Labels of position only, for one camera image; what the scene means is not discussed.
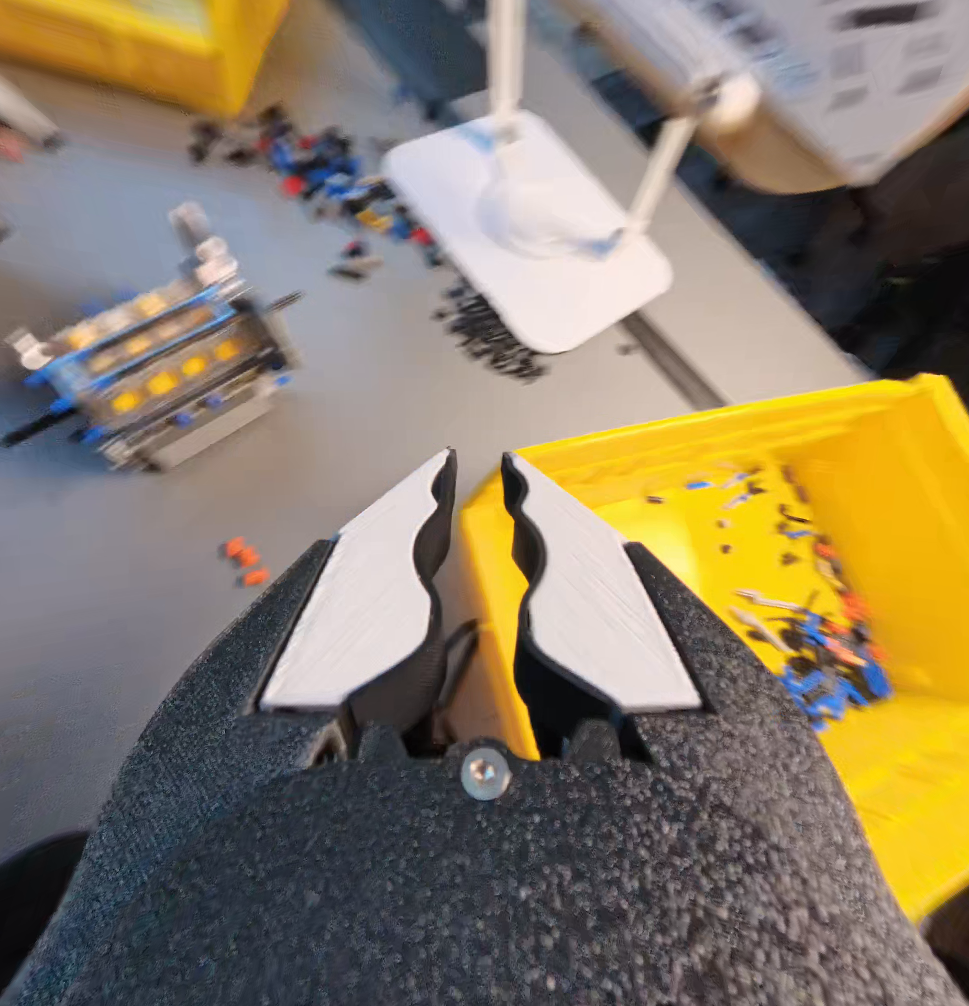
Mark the scatter of blue black pins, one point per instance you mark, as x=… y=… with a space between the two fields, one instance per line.
x=823 y=676

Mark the cluster of orange bushes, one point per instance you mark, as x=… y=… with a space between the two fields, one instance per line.
x=243 y=554

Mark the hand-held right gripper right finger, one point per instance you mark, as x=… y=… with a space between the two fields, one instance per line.
x=610 y=629

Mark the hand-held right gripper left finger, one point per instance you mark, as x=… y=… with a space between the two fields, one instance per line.
x=359 y=629

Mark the white book stand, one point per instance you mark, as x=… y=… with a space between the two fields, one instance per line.
x=516 y=252

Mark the large yellow plastic bin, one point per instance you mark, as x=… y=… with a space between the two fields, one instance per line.
x=139 y=55

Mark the pile of coloured brick parts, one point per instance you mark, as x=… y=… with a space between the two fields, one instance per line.
x=320 y=173

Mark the toy brick engine model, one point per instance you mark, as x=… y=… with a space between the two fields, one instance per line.
x=155 y=370

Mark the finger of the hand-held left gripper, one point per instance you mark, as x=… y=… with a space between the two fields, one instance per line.
x=13 y=102

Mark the grey desk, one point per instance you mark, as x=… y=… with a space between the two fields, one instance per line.
x=139 y=660

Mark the pile of black pins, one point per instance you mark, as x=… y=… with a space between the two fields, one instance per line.
x=493 y=338

